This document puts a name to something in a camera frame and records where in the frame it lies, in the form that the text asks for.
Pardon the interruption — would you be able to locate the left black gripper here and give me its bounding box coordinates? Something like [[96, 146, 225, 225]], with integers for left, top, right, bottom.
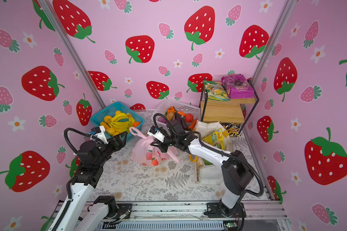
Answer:
[[95, 132, 126, 170]]

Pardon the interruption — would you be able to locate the pink plastic grocery bag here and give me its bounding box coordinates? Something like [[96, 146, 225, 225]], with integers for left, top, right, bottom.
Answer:
[[129, 127, 180, 167]]

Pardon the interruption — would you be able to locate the white paper grocery bag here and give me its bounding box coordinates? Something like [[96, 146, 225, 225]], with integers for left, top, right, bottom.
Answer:
[[189, 121, 233, 185]]

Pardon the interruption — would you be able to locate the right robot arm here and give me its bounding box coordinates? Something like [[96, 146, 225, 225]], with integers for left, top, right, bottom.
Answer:
[[148, 122, 264, 217]]

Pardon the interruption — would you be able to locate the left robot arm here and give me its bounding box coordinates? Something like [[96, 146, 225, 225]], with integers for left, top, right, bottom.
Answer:
[[49, 132, 131, 231]]

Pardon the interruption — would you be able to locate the purple eggplant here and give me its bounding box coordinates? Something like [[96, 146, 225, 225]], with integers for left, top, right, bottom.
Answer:
[[175, 113, 189, 131]]

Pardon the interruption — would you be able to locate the orange carrot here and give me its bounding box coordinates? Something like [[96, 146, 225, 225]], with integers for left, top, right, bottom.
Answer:
[[188, 119, 198, 131]]

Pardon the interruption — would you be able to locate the brown potato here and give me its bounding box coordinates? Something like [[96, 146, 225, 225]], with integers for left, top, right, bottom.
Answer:
[[166, 111, 175, 121]]

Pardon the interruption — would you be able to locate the small orange pumpkin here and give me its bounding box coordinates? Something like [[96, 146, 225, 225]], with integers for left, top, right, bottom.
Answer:
[[167, 107, 175, 113]]

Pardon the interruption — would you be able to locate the white plastic basket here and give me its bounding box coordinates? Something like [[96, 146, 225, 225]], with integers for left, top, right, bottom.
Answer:
[[151, 99, 201, 121]]

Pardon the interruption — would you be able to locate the teal plastic basket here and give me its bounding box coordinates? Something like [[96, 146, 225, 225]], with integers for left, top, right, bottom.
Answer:
[[91, 102, 145, 141]]

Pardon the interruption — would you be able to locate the yellow banana bunch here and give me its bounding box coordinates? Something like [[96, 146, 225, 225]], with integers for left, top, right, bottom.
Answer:
[[106, 112, 135, 133]]

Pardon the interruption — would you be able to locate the black yellow chips bag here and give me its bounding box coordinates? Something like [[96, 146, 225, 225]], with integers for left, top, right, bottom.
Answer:
[[221, 123, 241, 137]]

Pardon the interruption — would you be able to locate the green yellow snack bag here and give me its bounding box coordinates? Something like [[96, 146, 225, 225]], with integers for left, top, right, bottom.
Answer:
[[203, 80, 230, 102]]

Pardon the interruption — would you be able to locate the purple snack bag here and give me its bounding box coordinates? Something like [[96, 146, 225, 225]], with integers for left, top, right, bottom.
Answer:
[[221, 74, 254, 99]]

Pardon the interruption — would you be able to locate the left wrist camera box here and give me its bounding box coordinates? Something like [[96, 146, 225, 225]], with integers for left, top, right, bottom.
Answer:
[[90, 126, 108, 144]]

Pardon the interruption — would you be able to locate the black wire wooden shelf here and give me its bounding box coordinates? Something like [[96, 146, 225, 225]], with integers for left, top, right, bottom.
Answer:
[[200, 87, 259, 136]]

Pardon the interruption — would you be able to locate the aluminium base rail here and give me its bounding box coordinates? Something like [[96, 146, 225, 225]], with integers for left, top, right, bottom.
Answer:
[[46, 200, 293, 231]]

